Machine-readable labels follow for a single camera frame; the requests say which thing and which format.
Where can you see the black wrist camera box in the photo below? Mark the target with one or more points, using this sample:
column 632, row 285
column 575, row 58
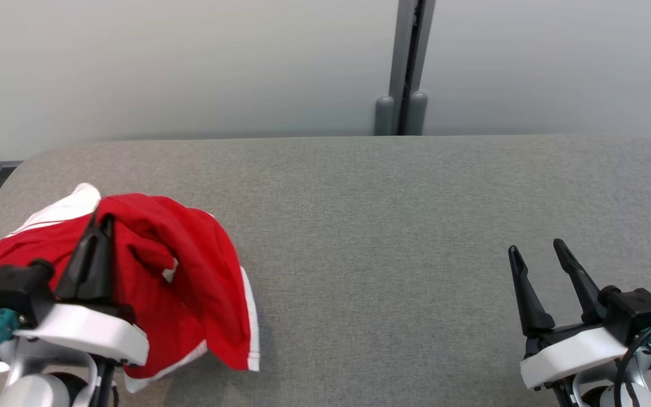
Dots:
column 636, row 314
column 14, row 291

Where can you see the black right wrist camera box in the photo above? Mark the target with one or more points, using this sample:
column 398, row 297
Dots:
column 636, row 314

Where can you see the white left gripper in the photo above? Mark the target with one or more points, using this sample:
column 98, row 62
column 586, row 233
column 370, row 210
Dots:
column 85, row 333

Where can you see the red shorts white band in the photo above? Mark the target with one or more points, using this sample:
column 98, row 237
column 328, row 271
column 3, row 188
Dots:
column 190, row 271

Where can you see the grey partition post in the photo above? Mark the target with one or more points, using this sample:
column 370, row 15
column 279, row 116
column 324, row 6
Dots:
column 407, row 68

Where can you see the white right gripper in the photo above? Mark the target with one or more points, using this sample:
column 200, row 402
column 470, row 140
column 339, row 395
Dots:
column 574, row 356

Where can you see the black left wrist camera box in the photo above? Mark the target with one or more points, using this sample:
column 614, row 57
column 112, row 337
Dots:
column 14, row 291

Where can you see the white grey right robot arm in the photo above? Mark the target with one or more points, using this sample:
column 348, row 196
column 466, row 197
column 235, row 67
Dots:
column 625, row 384

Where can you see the red basketball jersey white trim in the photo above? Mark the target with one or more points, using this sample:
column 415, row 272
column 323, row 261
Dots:
column 26, row 249

